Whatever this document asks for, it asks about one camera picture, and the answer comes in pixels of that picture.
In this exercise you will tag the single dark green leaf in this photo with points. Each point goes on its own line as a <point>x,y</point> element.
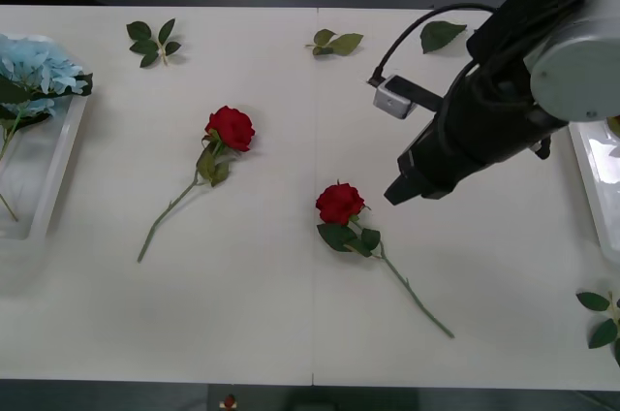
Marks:
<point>438,35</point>

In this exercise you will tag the shallow white box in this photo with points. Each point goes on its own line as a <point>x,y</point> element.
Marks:
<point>53,164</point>
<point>596,178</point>

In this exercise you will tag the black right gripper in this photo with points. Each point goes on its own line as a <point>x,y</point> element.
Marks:
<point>436,164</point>

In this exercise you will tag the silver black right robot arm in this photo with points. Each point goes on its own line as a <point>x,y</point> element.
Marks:
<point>571,52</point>

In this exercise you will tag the red rose with green stem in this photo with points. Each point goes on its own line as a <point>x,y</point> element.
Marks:
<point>232,127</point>
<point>339,202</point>

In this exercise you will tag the dark green leaf twig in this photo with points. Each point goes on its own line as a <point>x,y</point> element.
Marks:
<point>144,46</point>
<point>593,302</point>

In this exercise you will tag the pale grey right wrist camera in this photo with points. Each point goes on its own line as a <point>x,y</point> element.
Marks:
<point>392,101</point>

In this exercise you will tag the olive green leaf twig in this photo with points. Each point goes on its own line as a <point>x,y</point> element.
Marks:
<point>346,42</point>

